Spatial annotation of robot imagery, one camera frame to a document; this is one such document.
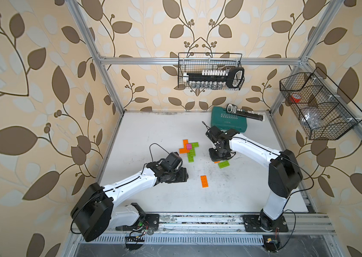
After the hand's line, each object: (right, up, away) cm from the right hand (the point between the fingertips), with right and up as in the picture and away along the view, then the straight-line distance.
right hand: (215, 158), depth 88 cm
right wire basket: (+48, +25, -15) cm, 56 cm away
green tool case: (+10, +22, +20) cm, 31 cm away
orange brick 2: (-17, +8, +17) cm, 25 cm away
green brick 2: (-11, +6, +13) cm, 18 cm away
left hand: (-18, -7, -6) cm, 20 cm away
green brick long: (-13, +2, +9) cm, 15 cm away
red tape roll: (+40, +32, -7) cm, 52 cm away
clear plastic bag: (+40, +22, -18) cm, 49 cm away
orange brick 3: (-18, +3, +11) cm, 21 cm away
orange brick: (-6, -12, -1) cm, 14 cm away
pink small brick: (-14, +5, +11) cm, 19 cm away
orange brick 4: (+2, -3, +4) cm, 6 cm away
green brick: (+6, -5, +5) cm, 10 cm away
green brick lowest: (-14, -2, +8) cm, 16 cm away
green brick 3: (-14, +1, +8) cm, 16 cm away
